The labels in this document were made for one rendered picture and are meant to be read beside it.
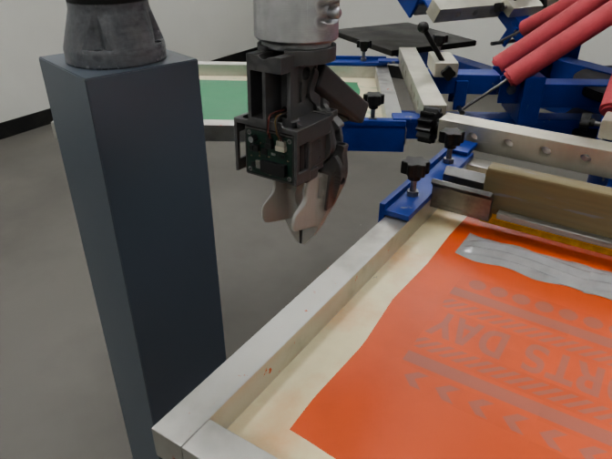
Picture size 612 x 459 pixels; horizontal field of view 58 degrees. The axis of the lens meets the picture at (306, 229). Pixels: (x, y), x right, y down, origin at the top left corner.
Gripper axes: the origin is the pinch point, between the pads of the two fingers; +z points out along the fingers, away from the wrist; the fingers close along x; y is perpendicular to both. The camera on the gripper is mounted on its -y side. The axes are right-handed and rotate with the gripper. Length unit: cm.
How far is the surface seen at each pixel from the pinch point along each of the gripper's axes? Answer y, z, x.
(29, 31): -190, 37, -353
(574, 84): -109, 4, 9
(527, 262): -29.3, 12.6, 19.1
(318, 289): -4.1, 10.5, -0.6
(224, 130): -44, 10, -50
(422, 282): -17.3, 13.6, 8.1
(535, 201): -36.4, 6.2, 17.1
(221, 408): 17.0, 11.3, 1.7
